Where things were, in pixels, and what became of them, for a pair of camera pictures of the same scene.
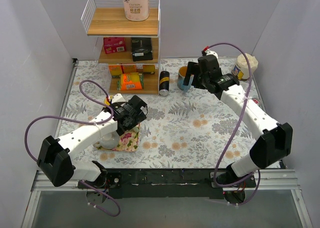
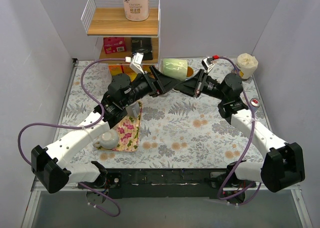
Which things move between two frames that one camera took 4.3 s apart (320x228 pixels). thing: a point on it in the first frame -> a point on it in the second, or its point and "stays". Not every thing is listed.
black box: x=141 y=48 stays
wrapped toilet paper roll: x=136 y=3 stays
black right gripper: x=194 y=74 -> x=199 y=84
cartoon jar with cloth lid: x=241 y=70 stays
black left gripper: x=128 y=123 -> x=154 y=83
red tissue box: x=114 y=44 stays
